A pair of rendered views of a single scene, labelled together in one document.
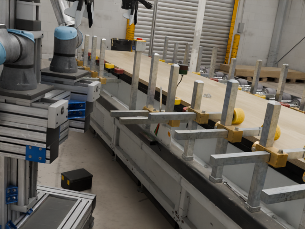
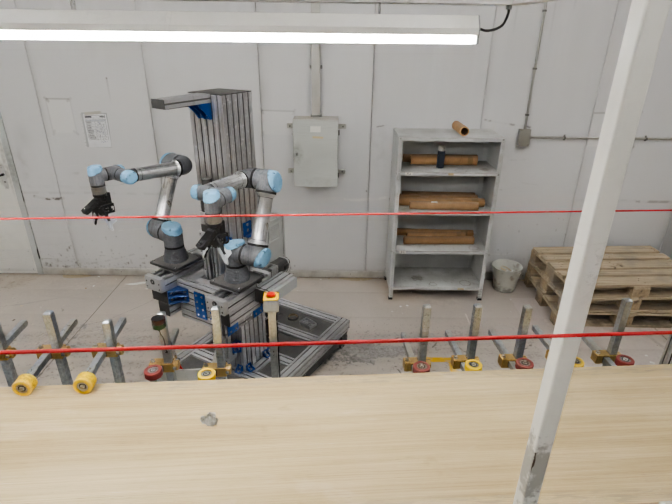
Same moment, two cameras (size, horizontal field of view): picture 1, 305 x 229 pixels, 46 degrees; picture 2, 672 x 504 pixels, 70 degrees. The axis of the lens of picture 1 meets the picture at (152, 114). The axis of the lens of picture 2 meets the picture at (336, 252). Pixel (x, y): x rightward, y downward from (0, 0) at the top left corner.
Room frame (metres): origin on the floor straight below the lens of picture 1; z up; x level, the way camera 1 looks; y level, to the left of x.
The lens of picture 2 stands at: (3.44, -1.50, 2.32)
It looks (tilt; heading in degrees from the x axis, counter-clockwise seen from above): 24 degrees down; 113
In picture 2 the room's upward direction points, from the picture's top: 1 degrees clockwise
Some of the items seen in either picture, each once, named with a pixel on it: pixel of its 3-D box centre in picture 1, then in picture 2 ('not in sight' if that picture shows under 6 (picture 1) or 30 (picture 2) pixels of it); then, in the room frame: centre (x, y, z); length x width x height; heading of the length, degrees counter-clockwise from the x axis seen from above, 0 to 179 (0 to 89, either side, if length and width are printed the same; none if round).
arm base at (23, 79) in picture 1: (18, 74); (175, 251); (1.46, 0.57, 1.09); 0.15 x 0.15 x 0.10
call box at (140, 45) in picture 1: (139, 45); (271, 302); (2.40, 0.14, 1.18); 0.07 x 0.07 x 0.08; 27
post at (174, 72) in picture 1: (169, 107); (167, 354); (1.95, -0.09, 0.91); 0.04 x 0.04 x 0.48; 27
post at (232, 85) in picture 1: (223, 133); (59, 354); (1.51, -0.32, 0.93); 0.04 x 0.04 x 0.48; 27
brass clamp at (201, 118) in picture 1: (196, 114); (108, 350); (1.71, -0.22, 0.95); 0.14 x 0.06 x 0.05; 27
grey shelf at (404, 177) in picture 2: not in sight; (438, 216); (2.64, 2.76, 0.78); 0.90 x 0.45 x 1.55; 23
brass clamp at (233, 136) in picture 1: (227, 131); (53, 351); (1.49, -0.33, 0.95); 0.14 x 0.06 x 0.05; 27
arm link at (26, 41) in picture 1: (17, 46); (171, 233); (1.45, 0.57, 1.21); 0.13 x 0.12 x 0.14; 166
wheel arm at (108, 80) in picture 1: (95, 80); (411, 358); (3.00, 0.51, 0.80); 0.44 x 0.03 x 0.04; 117
